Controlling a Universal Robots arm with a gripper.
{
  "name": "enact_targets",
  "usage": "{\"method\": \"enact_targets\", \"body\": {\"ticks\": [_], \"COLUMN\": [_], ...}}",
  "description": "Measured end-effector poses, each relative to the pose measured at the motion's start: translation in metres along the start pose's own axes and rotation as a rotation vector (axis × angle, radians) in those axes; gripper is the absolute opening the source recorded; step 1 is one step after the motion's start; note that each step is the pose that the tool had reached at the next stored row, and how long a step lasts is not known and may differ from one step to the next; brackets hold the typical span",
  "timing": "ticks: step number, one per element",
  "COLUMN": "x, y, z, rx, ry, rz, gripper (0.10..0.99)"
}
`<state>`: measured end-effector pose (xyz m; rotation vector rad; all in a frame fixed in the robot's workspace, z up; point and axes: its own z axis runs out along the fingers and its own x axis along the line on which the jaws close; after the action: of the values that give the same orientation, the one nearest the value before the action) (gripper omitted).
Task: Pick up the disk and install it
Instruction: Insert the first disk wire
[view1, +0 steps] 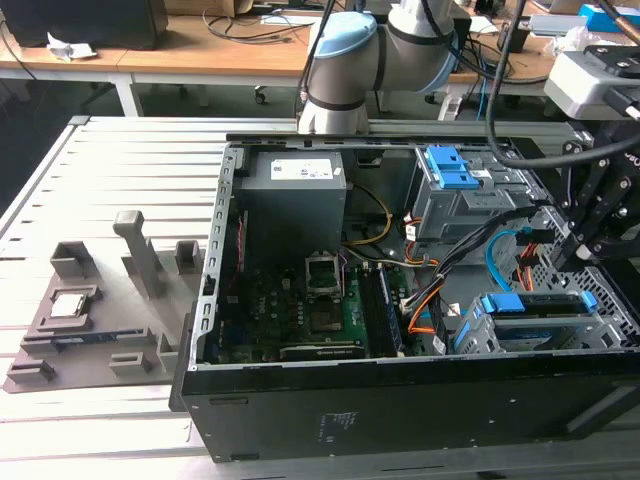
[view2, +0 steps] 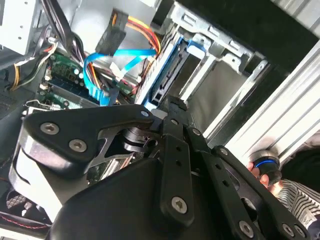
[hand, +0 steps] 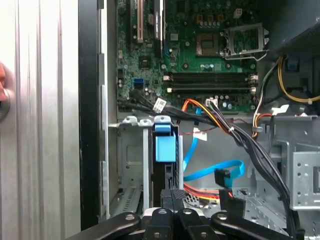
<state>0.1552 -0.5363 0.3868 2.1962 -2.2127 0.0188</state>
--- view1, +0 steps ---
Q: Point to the grey power supply unit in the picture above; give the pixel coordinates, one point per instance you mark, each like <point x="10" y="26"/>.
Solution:
<point x="290" y="210"/>

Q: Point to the black PC case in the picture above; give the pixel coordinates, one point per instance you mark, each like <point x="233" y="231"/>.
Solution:
<point x="400" y="415"/>

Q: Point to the dark motherboard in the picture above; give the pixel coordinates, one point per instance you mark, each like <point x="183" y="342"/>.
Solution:
<point x="265" y="310"/>

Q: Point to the RAM stick with blue label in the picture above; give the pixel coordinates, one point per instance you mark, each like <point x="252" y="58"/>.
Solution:
<point x="85" y="340"/>

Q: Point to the hard disk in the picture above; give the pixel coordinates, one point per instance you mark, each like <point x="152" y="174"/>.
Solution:
<point x="505" y="302"/>

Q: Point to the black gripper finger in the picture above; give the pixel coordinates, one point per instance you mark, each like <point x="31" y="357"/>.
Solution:
<point x="615" y="250"/>
<point x="567" y="255"/>

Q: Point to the small black box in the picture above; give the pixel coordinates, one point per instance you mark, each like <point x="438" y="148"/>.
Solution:
<point x="517" y="40"/>

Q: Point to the brown cardboard box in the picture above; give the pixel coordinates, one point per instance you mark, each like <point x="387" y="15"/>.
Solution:
<point x="200" y="6"/>

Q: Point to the large black box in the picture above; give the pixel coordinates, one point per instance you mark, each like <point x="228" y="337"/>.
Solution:
<point x="115" y="25"/>

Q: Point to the long wooden desk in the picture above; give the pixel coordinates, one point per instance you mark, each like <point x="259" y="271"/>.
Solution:
<point x="200" y="55"/>

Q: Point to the crumpled white paper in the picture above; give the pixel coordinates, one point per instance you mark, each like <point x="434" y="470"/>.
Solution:
<point x="70" y="49"/>

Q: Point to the CPU socket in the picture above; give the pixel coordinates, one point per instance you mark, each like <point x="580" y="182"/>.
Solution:
<point x="327" y="317"/>

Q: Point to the blue drive cage latch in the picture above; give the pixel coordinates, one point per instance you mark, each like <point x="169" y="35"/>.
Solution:
<point x="450" y="170"/>

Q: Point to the black graphics card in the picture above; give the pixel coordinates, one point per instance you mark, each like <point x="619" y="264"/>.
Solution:
<point x="320" y="351"/>

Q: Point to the grey drive cage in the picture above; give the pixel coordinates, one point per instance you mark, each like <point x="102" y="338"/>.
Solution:
<point x="450" y="210"/>

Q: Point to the blue cardboard box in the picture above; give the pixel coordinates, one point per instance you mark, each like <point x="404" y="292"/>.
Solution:
<point x="597" y="17"/>

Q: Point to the short wooden desk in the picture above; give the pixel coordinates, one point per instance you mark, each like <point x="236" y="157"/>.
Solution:
<point x="75" y="62"/>

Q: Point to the flat silver device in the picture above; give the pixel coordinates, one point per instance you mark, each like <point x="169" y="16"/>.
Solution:
<point x="557" y="24"/>

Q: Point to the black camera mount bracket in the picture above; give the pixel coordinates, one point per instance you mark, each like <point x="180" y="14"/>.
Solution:
<point x="615" y="57"/>

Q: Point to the grey parts rack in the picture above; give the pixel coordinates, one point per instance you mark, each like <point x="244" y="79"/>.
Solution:
<point x="125" y="320"/>

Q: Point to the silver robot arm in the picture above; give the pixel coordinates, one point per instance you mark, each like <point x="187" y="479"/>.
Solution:
<point x="345" y="75"/>

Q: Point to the silver CPU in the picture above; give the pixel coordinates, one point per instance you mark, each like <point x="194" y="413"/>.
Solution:
<point x="67" y="305"/>

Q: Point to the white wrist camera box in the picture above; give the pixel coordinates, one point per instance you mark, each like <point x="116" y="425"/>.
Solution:
<point x="580" y="85"/>

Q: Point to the thin metal locking lever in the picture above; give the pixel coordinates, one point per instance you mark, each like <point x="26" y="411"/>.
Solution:
<point x="345" y="282"/>

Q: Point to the black RAM slot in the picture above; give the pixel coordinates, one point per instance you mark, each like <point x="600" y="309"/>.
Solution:
<point x="371" y="310"/>

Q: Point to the crumpled clear plastic bag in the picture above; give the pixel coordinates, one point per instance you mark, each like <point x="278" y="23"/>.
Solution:
<point x="567" y="42"/>

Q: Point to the grey metal disk bay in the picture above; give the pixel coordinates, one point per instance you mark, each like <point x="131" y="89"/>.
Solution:
<point x="482" y="332"/>

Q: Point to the white handset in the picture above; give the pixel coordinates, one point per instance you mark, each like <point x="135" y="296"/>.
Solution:
<point x="451" y="107"/>

